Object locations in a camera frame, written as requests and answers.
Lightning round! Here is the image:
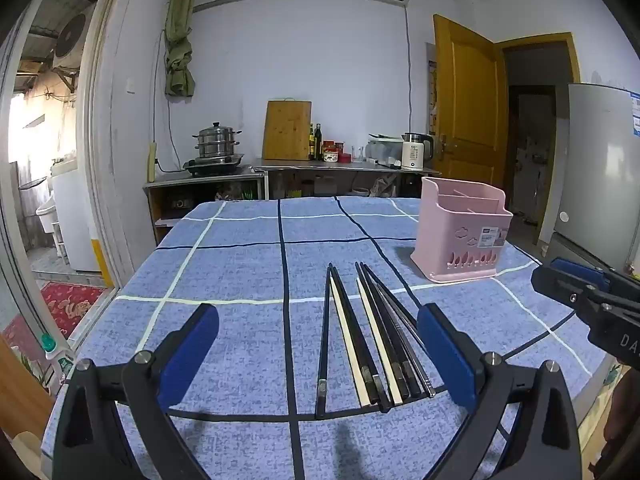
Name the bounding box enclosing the yellow wooden door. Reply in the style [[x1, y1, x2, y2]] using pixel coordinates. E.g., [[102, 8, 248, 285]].
[[432, 14, 508, 191]]

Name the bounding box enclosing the outdoor air conditioner unit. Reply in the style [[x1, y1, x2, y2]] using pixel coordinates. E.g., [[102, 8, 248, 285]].
[[52, 7, 96, 71]]

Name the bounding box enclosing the metal chopstick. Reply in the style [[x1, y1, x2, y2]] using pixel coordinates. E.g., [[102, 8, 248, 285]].
[[374, 281, 437, 398], [381, 286, 427, 356]]

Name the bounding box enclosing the yellow door frame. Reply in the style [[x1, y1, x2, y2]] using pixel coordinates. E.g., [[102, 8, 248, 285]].
[[495, 32, 581, 241]]

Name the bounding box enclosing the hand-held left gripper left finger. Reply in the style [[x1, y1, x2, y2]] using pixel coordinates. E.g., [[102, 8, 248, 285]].
[[52, 302, 221, 480]]

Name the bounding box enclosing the low steel stove stand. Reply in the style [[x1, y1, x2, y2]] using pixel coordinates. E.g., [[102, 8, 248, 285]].
[[143, 167, 266, 246]]

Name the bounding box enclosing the person's right forearm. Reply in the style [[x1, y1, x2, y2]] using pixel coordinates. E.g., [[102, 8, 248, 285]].
[[587, 360, 640, 480]]

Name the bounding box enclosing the wooden cutting board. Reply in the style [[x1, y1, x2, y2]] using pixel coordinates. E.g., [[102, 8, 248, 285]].
[[262, 100, 313, 161]]

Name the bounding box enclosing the air conditioner power cable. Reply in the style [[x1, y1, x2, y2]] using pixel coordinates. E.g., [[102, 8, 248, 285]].
[[404, 4, 413, 134]]

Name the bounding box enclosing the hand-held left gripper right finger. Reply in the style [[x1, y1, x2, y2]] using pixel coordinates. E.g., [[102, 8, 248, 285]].
[[416, 302, 583, 480]]

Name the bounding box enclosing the green tied curtain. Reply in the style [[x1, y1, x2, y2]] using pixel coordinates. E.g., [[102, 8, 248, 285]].
[[165, 0, 197, 98]]

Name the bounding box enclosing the cream chopstick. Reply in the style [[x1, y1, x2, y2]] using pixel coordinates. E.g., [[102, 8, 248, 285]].
[[330, 285, 372, 407], [355, 278, 403, 406]]

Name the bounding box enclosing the pink plastic utensil holder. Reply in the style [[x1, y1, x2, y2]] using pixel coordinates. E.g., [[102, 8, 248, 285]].
[[411, 176, 514, 282]]

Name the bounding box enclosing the red patterned rug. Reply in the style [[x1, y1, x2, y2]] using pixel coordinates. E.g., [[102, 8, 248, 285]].
[[2, 281, 108, 356]]

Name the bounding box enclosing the steel steamer pot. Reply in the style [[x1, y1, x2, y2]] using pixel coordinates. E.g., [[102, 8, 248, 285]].
[[193, 121, 243, 160]]

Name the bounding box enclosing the silver refrigerator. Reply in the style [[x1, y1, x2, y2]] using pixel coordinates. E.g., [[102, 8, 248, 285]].
[[537, 82, 640, 281]]

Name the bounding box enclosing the wall poster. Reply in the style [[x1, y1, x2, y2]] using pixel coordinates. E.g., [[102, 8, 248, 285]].
[[427, 60, 439, 136]]

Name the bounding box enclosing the white washing machine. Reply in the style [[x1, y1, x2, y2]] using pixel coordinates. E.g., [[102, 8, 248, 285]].
[[50, 160, 103, 273]]

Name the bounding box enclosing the green cap plastic bottle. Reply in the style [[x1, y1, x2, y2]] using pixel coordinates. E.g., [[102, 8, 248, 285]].
[[42, 334, 77, 388]]

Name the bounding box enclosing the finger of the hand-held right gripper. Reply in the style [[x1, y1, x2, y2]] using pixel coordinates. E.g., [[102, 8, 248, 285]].
[[531, 264, 613, 317], [550, 257, 640, 307]]

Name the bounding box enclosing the white electric kettle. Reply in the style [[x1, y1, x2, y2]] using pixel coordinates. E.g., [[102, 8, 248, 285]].
[[401, 132, 435, 171]]

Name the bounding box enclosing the white plastic storage box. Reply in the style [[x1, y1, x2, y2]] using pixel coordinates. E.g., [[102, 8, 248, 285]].
[[366, 134, 404, 167]]

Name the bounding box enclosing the blue checked tablecloth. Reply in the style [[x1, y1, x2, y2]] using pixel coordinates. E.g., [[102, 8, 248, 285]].
[[40, 196, 608, 480]]

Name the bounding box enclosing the black gas stove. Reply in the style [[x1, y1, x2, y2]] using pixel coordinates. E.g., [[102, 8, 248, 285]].
[[182, 154, 246, 177]]

